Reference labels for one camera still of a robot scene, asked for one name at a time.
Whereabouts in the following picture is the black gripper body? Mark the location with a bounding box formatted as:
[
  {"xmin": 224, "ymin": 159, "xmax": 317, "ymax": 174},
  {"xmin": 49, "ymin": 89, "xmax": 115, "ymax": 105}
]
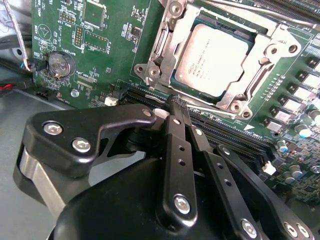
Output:
[{"xmin": 53, "ymin": 156, "xmax": 234, "ymax": 240}]

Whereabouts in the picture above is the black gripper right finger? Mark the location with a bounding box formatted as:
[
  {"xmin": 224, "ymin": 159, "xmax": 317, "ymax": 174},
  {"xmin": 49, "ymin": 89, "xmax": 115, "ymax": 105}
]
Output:
[{"xmin": 178, "ymin": 98, "xmax": 316, "ymax": 240}]

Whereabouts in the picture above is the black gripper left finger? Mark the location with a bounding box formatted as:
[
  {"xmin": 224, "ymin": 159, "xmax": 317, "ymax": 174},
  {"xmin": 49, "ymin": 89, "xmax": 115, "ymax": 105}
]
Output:
[{"xmin": 12, "ymin": 95, "xmax": 200, "ymax": 234}]

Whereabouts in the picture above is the metal locking lever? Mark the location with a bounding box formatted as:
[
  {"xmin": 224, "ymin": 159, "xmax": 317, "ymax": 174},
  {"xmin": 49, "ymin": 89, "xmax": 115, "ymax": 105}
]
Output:
[
  {"xmin": 144, "ymin": 92, "xmax": 242, "ymax": 120},
  {"xmin": 217, "ymin": 0, "xmax": 316, "ymax": 29}
]

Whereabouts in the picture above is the silver CPU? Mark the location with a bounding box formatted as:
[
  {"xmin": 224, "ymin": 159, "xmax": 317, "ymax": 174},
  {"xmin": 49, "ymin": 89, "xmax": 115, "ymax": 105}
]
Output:
[{"xmin": 170, "ymin": 22, "xmax": 256, "ymax": 99}]

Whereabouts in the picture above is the metal socket cover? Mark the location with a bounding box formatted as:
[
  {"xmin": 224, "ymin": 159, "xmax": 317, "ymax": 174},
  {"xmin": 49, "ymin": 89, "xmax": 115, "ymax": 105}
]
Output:
[{"xmin": 147, "ymin": 0, "xmax": 283, "ymax": 113}]

